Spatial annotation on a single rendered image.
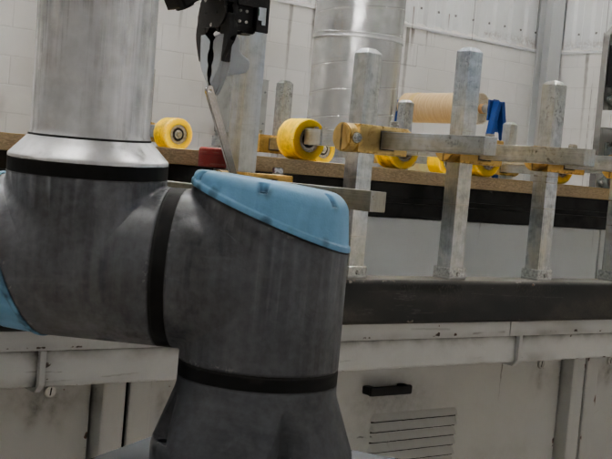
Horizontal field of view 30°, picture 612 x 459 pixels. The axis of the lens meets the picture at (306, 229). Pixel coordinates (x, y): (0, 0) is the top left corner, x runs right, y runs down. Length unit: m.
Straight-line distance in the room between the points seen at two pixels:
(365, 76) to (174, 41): 8.15
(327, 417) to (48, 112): 0.37
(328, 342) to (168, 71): 9.09
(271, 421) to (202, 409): 0.06
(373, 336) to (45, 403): 0.59
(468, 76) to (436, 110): 7.20
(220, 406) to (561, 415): 1.92
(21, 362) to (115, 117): 0.74
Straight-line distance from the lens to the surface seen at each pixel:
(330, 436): 1.04
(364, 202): 1.65
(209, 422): 1.02
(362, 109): 1.99
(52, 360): 1.74
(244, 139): 1.84
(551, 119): 2.35
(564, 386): 2.86
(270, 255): 0.99
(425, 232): 2.42
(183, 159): 2.02
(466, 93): 2.17
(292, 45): 10.83
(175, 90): 10.11
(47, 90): 1.06
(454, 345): 2.24
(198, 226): 1.02
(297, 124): 2.18
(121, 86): 1.05
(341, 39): 5.99
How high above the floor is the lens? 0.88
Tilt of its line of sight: 3 degrees down
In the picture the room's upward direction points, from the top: 5 degrees clockwise
